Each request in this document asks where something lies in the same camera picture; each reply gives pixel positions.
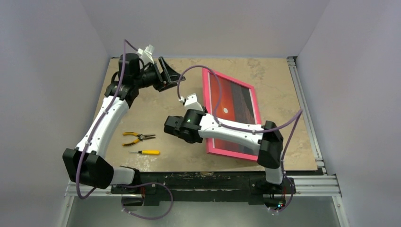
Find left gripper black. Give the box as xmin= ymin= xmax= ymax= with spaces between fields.
xmin=134 ymin=58 xmax=185 ymax=92

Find pink photo frame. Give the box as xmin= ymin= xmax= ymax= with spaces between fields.
xmin=202 ymin=69 xmax=262 ymax=161

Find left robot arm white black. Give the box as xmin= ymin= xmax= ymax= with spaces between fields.
xmin=62 ymin=53 xmax=180 ymax=193

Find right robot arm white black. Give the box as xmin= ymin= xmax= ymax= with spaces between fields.
xmin=164 ymin=109 xmax=285 ymax=192

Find yellow screwdriver near front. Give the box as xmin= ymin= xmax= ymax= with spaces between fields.
xmin=129 ymin=150 xmax=160 ymax=156

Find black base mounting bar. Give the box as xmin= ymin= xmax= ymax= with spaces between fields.
xmin=111 ymin=171 xmax=296 ymax=210

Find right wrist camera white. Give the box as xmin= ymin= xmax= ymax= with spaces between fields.
xmin=178 ymin=93 xmax=204 ymax=111

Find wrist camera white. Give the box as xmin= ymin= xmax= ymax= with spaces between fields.
xmin=137 ymin=45 xmax=155 ymax=65
xmin=178 ymin=93 xmax=204 ymax=111

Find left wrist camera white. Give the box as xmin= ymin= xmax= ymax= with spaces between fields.
xmin=137 ymin=45 xmax=155 ymax=65

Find yellow handled pliers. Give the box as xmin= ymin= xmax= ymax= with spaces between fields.
xmin=122 ymin=131 xmax=156 ymax=147

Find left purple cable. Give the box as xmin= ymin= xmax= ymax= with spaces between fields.
xmin=76 ymin=39 xmax=174 ymax=220

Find aluminium rail frame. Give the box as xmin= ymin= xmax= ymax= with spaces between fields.
xmin=64 ymin=56 xmax=350 ymax=227

